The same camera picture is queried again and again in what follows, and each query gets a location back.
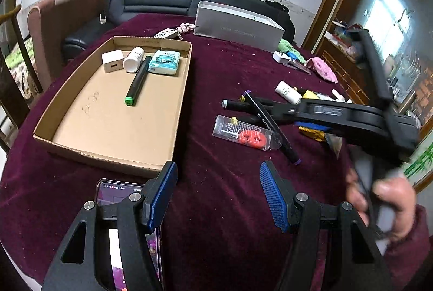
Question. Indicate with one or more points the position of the pink cloth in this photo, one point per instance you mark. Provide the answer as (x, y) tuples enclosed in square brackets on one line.
[(321, 66)]

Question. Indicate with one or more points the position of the grey cardboard gift box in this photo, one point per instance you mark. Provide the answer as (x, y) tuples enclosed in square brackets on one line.
[(236, 30)]

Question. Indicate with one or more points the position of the yellow foil packet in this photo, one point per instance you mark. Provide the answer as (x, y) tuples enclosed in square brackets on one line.
[(313, 136)]

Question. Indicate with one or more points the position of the clear pack red item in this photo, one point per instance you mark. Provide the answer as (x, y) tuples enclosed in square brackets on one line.
[(250, 137)]

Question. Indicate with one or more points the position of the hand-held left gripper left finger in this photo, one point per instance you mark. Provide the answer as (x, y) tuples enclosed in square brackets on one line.
[(164, 196)]

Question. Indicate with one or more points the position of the white bottle red label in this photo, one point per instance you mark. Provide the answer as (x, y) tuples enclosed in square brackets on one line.
[(133, 61)]

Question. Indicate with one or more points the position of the person's right forearm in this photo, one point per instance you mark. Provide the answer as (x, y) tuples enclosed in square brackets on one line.
[(412, 253)]

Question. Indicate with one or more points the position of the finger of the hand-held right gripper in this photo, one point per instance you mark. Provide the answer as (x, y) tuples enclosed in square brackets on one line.
[(314, 127), (287, 113)]

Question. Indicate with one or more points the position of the yellow plastic item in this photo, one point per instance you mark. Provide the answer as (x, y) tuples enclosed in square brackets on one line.
[(309, 94)]

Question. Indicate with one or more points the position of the large white tube bottle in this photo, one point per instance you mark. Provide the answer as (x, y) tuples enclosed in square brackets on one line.
[(338, 95)]

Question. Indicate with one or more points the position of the person's right hand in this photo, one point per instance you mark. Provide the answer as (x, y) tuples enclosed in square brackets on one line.
[(395, 193)]

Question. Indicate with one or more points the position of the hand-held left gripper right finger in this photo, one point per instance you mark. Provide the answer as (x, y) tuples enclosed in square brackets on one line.
[(274, 199)]

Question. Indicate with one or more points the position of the pink upholstered chair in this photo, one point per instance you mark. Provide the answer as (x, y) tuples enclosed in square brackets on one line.
[(57, 37)]

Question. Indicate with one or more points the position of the green bamboo wall poster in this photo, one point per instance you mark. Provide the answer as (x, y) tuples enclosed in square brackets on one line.
[(421, 162)]

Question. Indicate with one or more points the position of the patterned seat cushion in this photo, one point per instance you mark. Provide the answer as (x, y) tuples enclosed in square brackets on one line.
[(18, 74)]

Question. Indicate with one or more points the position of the wooden cabinet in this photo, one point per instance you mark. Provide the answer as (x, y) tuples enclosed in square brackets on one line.
[(340, 72)]

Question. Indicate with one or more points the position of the white bottle black text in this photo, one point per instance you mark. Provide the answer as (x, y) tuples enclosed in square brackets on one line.
[(287, 91)]

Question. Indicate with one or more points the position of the white cube charger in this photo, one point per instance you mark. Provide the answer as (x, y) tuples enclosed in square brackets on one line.
[(113, 61)]

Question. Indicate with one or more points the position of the black leather sofa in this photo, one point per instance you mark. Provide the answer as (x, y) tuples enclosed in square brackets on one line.
[(152, 1)]

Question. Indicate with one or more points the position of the black marker green cap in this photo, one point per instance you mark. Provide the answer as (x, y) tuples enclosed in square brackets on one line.
[(138, 79)]

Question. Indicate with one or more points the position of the blue cartoon tissue pack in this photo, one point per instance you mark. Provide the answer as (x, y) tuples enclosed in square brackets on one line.
[(164, 62)]

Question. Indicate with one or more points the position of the brown cardboard tray box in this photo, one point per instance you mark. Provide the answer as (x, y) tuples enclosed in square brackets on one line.
[(111, 121)]

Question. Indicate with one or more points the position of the pen in clear pack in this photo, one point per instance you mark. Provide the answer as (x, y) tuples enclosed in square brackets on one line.
[(299, 67)]

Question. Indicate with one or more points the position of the black marker grey cap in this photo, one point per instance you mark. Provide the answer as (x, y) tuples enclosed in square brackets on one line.
[(236, 105)]

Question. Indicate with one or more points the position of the smartphone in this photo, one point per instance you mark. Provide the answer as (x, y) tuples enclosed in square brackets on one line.
[(115, 189)]

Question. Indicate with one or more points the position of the black marker purple cap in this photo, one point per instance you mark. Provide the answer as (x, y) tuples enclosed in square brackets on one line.
[(274, 132)]

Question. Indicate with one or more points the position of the white bottle green label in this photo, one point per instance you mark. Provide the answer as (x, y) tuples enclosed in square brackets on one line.
[(324, 97)]

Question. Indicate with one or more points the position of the pink key charm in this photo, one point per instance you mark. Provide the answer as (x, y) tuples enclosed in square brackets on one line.
[(186, 27)]

